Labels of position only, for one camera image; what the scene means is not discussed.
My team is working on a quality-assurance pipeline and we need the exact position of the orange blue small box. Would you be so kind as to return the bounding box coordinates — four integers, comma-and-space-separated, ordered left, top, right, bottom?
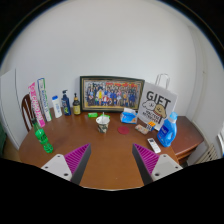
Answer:
148, 121, 156, 131

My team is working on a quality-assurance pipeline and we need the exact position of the dark blue pump bottle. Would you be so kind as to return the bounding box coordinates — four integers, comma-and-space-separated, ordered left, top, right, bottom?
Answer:
61, 90, 71, 116

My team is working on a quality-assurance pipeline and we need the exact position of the white lotion bottle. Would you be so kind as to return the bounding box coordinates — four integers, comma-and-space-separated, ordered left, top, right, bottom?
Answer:
52, 95, 62, 118

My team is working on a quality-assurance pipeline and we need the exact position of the red round coaster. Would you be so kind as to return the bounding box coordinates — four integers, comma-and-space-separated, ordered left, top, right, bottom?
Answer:
118, 126, 129, 135

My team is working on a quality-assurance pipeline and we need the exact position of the blue tissue pack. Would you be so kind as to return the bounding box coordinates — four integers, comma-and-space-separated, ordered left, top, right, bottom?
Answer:
120, 108, 137, 124

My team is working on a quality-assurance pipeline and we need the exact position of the patterned paper cup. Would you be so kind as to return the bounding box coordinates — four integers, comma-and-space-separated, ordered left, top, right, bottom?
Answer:
96, 116, 110, 133

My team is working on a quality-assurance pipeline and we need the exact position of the white radiator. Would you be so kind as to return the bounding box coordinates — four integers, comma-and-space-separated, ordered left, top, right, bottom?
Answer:
196, 143, 218, 164

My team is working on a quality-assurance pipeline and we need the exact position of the pink long box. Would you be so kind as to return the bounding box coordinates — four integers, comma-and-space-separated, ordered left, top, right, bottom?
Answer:
28, 82, 45, 128

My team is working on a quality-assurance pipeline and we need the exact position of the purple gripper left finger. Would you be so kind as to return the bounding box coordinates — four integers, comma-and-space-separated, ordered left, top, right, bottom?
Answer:
42, 144, 91, 185

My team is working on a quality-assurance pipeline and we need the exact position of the small snack packet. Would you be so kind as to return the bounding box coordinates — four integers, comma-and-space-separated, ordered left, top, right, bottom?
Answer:
135, 124, 149, 135

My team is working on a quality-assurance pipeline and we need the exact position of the green white long box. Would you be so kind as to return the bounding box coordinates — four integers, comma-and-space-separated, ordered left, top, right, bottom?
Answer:
37, 78, 52, 122

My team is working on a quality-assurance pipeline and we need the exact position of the wooden chair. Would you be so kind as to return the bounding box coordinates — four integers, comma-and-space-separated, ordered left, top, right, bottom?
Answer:
21, 94, 34, 131

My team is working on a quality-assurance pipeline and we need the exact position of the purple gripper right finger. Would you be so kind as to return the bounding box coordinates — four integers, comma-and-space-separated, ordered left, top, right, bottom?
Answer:
132, 144, 182, 185

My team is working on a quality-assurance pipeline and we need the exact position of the amber yellow-label pump bottle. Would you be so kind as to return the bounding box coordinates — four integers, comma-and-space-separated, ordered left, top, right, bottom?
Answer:
73, 93, 81, 115

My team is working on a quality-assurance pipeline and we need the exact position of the green plastic soda bottle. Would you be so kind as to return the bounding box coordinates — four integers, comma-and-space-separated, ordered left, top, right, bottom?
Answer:
32, 119, 53, 153

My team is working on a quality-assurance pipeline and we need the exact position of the blue detergent bottle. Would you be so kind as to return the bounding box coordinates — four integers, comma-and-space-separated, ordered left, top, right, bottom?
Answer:
157, 112, 178, 147

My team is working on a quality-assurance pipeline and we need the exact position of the framed group photo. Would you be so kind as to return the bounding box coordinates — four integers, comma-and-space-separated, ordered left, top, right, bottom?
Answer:
80, 76, 145, 112

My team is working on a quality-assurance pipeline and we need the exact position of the white remote control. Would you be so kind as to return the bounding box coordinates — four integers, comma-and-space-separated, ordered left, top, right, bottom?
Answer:
147, 138, 161, 153

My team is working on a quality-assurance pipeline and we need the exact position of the white gift paper bag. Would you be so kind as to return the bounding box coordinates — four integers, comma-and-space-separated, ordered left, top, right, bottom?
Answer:
138, 73, 178, 130

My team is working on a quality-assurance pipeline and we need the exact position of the green soap bar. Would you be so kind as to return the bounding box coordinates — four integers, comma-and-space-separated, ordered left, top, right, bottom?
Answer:
88, 112, 98, 118

